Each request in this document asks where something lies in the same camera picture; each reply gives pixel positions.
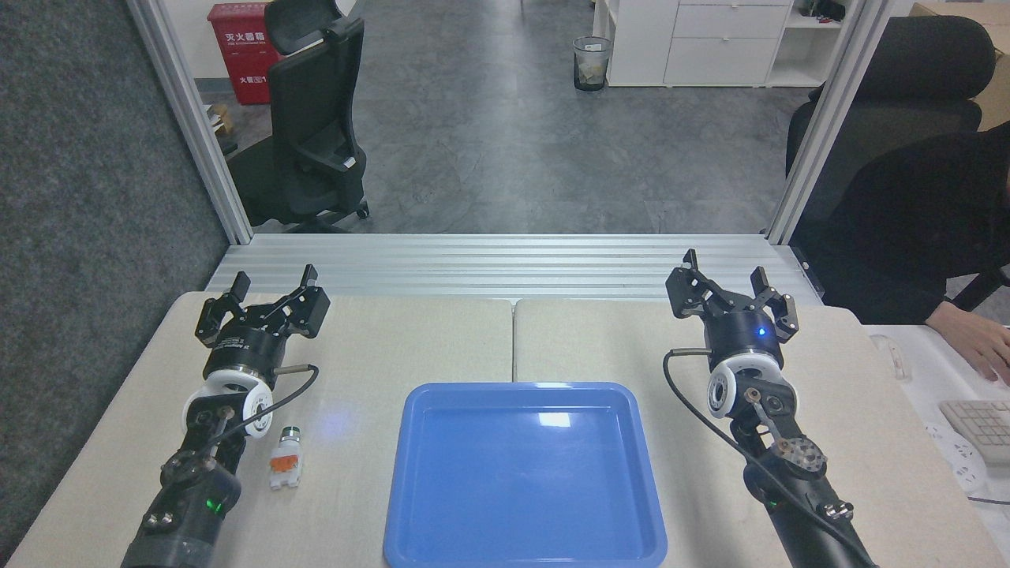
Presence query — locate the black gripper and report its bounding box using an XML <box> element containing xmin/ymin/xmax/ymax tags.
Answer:
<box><xmin>664</xmin><ymin>248</ymin><xmax>800</xmax><ymax>372</ymax></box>
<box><xmin>195</xmin><ymin>264</ymin><xmax>331</xmax><ymax>378</ymax></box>

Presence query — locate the white orange switch part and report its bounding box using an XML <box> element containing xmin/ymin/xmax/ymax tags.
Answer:
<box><xmin>269</xmin><ymin>425</ymin><xmax>304</xmax><ymax>491</ymax></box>

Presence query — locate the blue plastic tray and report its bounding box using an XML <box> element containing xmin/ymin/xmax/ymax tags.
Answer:
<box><xmin>383</xmin><ymin>382</ymin><xmax>668</xmax><ymax>568</ymax></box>

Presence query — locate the person's hand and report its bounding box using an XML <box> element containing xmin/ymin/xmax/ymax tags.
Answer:
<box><xmin>924</xmin><ymin>301</ymin><xmax>1010</xmax><ymax>388</ymax></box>

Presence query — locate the grey felt partition panel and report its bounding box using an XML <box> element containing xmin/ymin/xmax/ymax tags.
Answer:
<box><xmin>0</xmin><ymin>0</ymin><xmax>231</xmax><ymax>557</ymax></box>

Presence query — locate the person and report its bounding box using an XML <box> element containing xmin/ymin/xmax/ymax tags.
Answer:
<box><xmin>791</xmin><ymin>121</ymin><xmax>1010</xmax><ymax>328</ymax></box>

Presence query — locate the small cardboard box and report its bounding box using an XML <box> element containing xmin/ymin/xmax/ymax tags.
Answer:
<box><xmin>205</xmin><ymin>103</ymin><xmax>237</xmax><ymax>140</ymax></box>

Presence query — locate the black mesh office chair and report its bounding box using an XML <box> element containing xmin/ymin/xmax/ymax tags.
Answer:
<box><xmin>226</xmin><ymin>0</ymin><xmax>371</xmax><ymax>234</ymax></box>

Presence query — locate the white drawer cabinet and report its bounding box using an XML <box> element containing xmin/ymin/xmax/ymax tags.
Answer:
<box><xmin>592</xmin><ymin>0</ymin><xmax>851</xmax><ymax>88</ymax></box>

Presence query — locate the red fire extinguisher box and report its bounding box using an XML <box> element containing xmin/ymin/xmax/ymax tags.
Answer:
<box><xmin>207</xmin><ymin>2</ymin><xmax>282</xmax><ymax>107</ymax></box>

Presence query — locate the white power strip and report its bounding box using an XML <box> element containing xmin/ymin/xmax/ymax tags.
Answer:
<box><xmin>925</xmin><ymin>424</ymin><xmax>989</xmax><ymax>495</ymax></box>

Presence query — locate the white keyboard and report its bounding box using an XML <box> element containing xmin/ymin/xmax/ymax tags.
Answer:
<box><xmin>938</xmin><ymin>398</ymin><xmax>1010</xmax><ymax>468</ymax></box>

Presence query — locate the black padded office chair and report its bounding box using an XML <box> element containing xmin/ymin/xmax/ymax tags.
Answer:
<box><xmin>785</xmin><ymin>15</ymin><xmax>997</xmax><ymax>237</ymax></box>

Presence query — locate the silver aluminium post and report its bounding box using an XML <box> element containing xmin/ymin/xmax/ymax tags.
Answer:
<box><xmin>126</xmin><ymin>0</ymin><xmax>254</xmax><ymax>246</ymax></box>
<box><xmin>766</xmin><ymin>0</ymin><xmax>897</xmax><ymax>246</ymax></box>

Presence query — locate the silver aluminium rail platform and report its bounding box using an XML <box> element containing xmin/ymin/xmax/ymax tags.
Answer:
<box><xmin>206</xmin><ymin>234</ymin><xmax>827</xmax><ymax>306</ymax></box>

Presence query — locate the black wire waste bin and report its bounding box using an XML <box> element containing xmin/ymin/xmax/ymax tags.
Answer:
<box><xmin>572</xmin><ymin>35</ymin><xmax>614</xmax><ymax>92</ymax></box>

